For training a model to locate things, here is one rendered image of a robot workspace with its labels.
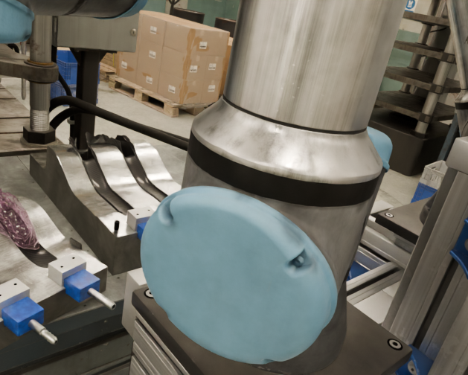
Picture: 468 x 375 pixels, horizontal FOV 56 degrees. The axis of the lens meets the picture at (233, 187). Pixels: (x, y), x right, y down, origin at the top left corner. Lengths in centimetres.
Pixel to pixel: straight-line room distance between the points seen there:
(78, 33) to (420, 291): 137
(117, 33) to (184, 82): 315
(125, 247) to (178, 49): 408
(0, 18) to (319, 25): 25
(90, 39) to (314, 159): 149
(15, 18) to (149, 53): 484
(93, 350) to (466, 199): 77
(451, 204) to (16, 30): 46
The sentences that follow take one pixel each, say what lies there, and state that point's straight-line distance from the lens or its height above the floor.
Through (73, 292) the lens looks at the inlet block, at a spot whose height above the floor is 85.
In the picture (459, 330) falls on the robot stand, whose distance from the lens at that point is 53.
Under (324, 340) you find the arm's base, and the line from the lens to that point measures 45.
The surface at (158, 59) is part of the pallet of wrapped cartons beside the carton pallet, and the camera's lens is 511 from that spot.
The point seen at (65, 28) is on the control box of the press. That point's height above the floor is 113.
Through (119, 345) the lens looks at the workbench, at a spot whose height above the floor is 61.
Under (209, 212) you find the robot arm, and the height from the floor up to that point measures 125.
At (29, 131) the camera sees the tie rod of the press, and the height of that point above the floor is 83.
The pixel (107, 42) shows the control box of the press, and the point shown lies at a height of 110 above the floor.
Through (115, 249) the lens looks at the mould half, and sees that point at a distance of 89.
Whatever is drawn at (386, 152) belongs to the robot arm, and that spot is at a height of 126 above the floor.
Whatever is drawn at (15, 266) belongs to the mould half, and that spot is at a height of 86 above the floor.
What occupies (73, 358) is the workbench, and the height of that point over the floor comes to 63.
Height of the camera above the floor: 135
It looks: 24 degrees down
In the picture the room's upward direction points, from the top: 12 degrees clockwise
